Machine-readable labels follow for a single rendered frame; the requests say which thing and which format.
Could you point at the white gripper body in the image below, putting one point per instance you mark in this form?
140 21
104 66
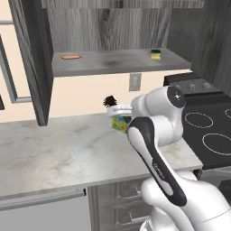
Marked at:
115 111

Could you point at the grey wood cabinet door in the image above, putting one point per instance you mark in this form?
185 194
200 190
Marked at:
36 60
215 45

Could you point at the yellow and green sponge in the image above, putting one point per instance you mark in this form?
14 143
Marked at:
155 54

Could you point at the grey wood drawer cabinet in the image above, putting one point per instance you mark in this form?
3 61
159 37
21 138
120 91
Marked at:
105 207

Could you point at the grey wood drawer front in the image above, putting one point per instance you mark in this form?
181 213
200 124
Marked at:
129 224
127 189
126 207

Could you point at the black bristly dish brush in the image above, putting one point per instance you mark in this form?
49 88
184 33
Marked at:
110 101

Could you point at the black hob stove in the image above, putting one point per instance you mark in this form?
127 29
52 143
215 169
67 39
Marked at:
210 135

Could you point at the green and yellow box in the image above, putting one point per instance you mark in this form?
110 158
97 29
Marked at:
119 124

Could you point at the grey wall outlet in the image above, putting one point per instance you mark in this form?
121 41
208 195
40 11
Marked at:
135 81

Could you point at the grey wood wall cabinet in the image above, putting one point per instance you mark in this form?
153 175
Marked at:
120 63

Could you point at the grey window frame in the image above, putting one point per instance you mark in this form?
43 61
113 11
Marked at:
9 81

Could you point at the grey stove knob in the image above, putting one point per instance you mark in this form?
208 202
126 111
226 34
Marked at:
177 87
192 87
206 85

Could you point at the grey dishwasher front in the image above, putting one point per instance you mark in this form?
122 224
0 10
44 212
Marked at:
45 216

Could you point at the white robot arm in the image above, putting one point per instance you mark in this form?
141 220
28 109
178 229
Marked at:
168 120

